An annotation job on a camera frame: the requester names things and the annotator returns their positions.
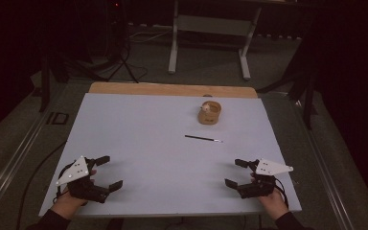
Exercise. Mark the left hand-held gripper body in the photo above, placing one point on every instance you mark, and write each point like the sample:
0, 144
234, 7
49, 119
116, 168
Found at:
76, 171

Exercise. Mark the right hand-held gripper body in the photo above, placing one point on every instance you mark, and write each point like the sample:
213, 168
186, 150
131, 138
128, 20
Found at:
270, 167

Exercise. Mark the black pen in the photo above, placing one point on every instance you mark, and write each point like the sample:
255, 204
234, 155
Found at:
201, 138

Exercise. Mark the tan wooden pen cup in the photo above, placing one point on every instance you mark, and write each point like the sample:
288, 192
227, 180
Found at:
209, 119

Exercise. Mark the person's left hand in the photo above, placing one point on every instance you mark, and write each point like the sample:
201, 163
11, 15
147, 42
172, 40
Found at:
65, 204

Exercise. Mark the person's right hand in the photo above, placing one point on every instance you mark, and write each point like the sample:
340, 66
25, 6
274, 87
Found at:
274, 206

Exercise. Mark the white board sheet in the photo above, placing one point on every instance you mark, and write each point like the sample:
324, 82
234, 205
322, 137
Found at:
159, 166

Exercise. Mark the black floor plate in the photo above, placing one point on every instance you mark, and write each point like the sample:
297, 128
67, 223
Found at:
57, 118

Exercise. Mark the small white object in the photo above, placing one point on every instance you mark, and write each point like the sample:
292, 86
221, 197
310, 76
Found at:
206, 108

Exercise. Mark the black metal stand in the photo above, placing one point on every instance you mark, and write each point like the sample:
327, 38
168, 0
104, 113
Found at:
306, 96

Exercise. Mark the black tripod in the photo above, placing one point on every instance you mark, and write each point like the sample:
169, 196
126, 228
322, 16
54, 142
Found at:
121, 48

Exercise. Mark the metal floor rail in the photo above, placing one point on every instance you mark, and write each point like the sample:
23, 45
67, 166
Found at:
11, 166
327, 172

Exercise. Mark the white metal desk frame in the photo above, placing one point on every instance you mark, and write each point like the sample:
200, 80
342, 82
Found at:
211, 25

